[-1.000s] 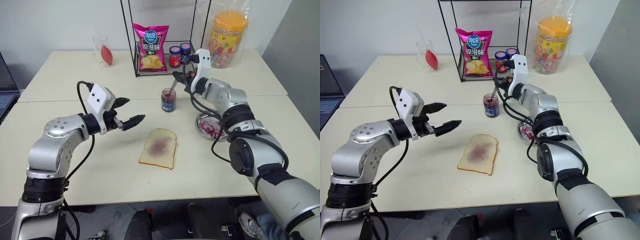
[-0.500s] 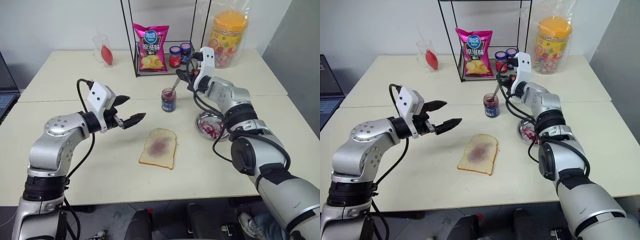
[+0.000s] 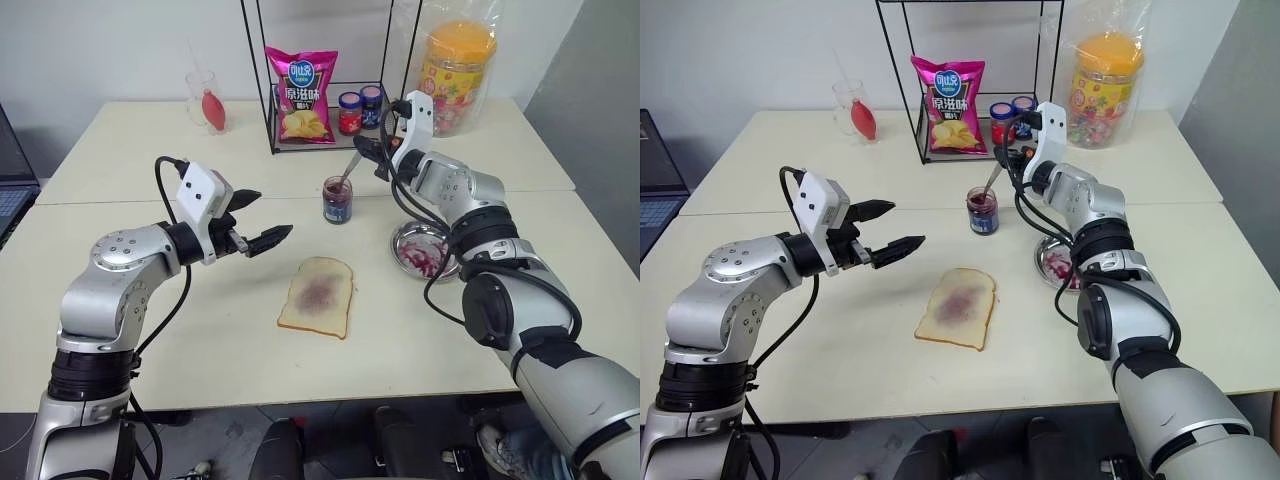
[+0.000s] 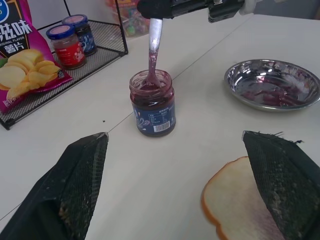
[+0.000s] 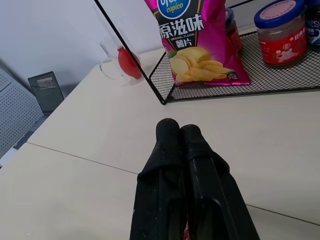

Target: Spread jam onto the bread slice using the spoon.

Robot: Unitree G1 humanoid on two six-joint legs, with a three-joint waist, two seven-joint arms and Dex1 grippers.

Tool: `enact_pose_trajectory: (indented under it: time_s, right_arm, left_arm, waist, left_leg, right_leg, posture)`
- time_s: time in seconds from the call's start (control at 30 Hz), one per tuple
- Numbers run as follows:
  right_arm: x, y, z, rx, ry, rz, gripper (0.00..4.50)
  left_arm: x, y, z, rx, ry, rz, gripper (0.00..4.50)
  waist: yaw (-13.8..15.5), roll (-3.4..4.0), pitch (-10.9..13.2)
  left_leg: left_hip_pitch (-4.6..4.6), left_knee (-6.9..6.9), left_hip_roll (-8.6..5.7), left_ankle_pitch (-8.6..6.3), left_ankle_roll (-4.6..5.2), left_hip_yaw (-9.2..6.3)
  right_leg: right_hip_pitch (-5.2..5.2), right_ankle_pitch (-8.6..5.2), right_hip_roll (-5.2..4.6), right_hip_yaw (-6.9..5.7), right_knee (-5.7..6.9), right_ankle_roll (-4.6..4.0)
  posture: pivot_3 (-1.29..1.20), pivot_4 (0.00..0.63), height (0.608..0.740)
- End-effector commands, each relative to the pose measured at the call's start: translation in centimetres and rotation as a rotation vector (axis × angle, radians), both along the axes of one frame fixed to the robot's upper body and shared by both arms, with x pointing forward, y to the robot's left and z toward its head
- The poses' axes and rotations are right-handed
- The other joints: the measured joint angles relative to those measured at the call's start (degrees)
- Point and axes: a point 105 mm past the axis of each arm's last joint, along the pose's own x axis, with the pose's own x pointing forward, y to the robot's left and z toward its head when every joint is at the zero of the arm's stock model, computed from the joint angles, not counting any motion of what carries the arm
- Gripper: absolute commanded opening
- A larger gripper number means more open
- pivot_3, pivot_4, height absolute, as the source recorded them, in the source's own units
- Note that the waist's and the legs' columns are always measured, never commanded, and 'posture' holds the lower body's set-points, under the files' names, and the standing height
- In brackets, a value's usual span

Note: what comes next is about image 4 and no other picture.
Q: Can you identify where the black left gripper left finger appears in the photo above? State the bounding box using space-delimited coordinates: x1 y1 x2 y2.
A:
0 131 110 240

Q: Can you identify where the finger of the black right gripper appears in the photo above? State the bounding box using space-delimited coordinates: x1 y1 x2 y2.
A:
138 0 174 20

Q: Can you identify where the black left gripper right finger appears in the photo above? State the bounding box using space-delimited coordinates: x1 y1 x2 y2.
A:
241 130 320 240

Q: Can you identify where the metal spoon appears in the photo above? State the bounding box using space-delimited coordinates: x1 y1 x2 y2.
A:
139 17 164 90

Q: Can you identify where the white bread slice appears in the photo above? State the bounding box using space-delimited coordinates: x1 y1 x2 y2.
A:
200 155 286 240

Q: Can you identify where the open blue-label jam jar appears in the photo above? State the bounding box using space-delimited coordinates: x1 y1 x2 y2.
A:
128 70 177 137

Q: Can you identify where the colourful snack package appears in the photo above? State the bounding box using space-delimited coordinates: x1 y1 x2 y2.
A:
104 0 151 39

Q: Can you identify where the blue-label lidded jar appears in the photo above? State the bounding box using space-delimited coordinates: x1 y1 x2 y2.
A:
61 14 98 57

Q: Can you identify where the round metal plate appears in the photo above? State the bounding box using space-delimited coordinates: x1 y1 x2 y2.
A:
223 58 320 113

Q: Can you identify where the red-label lidded jar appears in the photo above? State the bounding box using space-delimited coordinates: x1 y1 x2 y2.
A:
45 24 87 71

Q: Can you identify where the purple potato chips bag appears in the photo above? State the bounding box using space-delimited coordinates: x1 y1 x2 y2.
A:
0 0 74 115

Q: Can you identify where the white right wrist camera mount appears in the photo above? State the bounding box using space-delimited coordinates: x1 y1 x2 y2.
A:
239 0 257 15

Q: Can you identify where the black wire rack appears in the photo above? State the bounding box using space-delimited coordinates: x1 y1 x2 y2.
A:
0 0 129 131

